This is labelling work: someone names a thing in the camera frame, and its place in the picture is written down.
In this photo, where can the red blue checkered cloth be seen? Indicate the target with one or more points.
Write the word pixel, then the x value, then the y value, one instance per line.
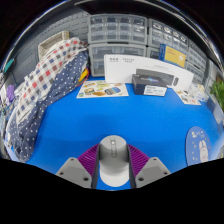
pixel 46 73

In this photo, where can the food print sticker sheet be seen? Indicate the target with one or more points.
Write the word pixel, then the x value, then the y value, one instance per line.
pixel 100 89
pixel 188 97

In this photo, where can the teal plastic holder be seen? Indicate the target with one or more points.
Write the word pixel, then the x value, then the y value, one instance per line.
pixel 9 65

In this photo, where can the yellow and blue box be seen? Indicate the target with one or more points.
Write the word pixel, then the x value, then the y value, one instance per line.
pixel 175 56

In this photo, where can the green potted plant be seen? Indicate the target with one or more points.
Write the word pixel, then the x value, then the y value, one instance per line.
pixel 218 95

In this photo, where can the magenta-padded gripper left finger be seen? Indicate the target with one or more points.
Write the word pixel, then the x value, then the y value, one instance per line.
pixel 73 171

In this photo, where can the dark wall shelf unit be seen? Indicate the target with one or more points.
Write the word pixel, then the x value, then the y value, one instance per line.
pixel 133 7

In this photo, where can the white computer mouse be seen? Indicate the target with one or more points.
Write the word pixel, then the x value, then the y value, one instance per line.
pixel 113 166

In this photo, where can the white tissue pack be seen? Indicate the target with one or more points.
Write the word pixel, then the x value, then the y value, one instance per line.
pixel 200 93

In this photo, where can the purple plastic object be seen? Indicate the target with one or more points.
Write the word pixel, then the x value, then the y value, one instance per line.
pixel 11 93

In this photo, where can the round blue printed mouse pad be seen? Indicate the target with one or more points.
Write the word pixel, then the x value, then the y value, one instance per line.
pixel 198 146

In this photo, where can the long white keyboard box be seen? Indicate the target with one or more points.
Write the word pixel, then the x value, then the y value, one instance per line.
pixel 120 68

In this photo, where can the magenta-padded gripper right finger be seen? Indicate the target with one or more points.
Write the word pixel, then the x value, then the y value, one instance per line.
pixel 151 170

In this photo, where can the small black labelled box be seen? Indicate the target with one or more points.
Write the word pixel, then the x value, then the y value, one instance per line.
pixel 146 83

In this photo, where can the navy polka dot cloth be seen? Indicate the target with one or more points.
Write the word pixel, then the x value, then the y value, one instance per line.
pixel 30 130

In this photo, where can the white plastic basket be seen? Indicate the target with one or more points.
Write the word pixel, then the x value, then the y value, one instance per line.
pixel 50 41

